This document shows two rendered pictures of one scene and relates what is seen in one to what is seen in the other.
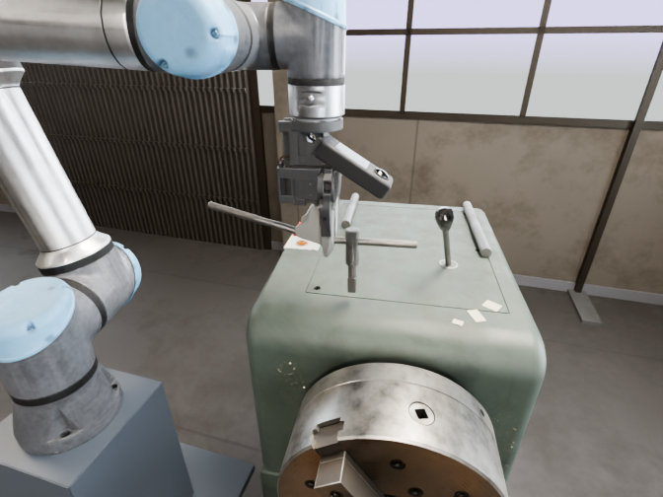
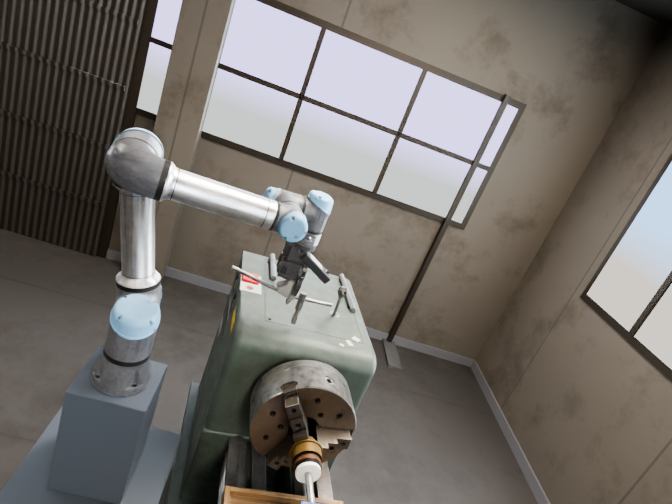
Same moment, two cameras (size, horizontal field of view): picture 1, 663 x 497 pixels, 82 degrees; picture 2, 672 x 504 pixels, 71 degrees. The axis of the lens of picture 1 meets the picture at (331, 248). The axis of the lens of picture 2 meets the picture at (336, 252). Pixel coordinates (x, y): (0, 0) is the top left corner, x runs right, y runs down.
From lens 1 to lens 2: 93 cm
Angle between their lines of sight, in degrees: 25
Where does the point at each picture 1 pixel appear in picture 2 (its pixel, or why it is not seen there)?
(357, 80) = (246, 119)
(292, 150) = (290, 254)
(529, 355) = (370, 362)
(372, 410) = (309, 378)
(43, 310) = (154, 314)
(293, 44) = (310, 218)
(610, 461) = (390, 466)
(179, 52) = (292, 236)
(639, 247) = (435, 311)
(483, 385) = (348, 375)
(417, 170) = not seen: hidden behind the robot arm
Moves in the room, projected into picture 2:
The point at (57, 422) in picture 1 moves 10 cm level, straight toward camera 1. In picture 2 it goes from (132, 378) to (161, 398)
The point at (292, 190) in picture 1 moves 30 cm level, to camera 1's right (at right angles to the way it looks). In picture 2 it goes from (286, 272) to (373, 288)
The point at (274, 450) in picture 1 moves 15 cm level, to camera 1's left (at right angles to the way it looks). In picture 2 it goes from (220, 414) to (172, 412)
